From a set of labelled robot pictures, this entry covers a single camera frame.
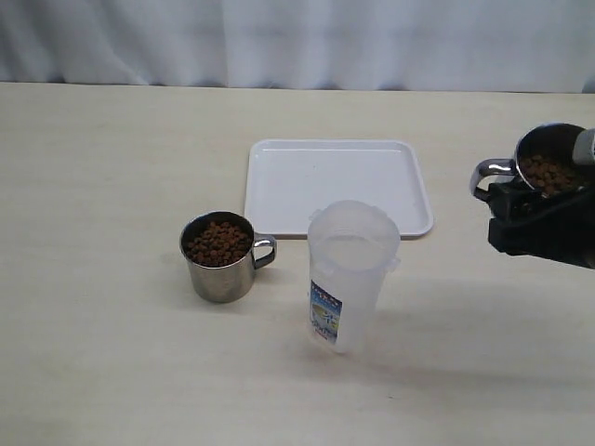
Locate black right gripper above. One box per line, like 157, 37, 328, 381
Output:
487, 128, 595, 269

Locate steel mug with kibble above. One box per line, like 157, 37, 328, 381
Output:
469, 123, 594, 203
179, 211, 277, 304

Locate white curtain backdrop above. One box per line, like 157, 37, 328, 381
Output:
1, 1, 594, 93

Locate clear plastic pitcher with label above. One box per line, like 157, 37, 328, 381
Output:
307, 200, 401, 354

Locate white plastic tray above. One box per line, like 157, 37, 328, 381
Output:
244, 138, 434, 238

